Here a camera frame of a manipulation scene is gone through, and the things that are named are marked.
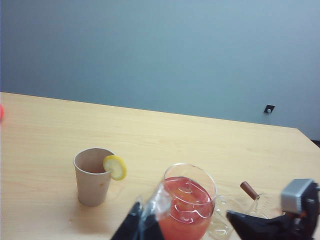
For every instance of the yellow lemon slice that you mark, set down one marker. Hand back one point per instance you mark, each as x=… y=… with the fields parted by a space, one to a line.
x=116 y=167

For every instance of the red cloth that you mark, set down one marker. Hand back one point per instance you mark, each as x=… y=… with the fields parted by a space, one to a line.
x=1 y=112

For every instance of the grey tinted glass measuring cup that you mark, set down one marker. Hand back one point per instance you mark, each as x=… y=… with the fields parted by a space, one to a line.
x=221 y=225

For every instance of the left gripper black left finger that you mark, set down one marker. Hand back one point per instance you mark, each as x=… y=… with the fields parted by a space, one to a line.
x=131 y=225

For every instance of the wine glass with red cocktail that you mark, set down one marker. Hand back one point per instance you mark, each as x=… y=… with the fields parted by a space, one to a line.
x=185 y=212

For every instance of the beige paper cup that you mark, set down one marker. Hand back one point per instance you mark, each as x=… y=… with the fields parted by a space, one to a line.
x=92 y=187

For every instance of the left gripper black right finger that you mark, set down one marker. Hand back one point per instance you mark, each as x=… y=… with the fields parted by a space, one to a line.
x=152 y=231

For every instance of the black wall socket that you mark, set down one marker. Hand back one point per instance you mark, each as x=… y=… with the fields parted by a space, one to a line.
x=269 y=109

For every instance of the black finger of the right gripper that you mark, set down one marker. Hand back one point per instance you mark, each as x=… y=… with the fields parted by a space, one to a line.
x=260 y=228

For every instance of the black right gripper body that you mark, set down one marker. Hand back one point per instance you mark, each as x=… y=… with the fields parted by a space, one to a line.
x=308 y=227

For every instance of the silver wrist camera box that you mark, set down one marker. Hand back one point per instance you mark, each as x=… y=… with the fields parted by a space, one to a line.
x=296 y=197

